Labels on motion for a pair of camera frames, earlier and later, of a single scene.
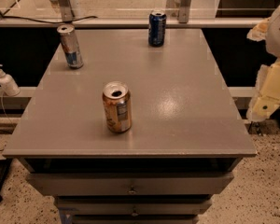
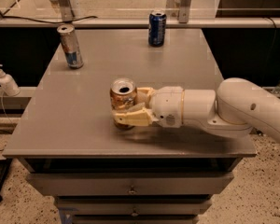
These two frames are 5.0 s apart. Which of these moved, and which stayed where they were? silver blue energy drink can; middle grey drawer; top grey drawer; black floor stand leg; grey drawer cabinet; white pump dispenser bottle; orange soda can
Moved: orange soda can
Stayed: white pump dispenser bottle; black floor stand leg; silver blue energy drink can; grey drawer cabinet; top grey drawer; middle grey drawer
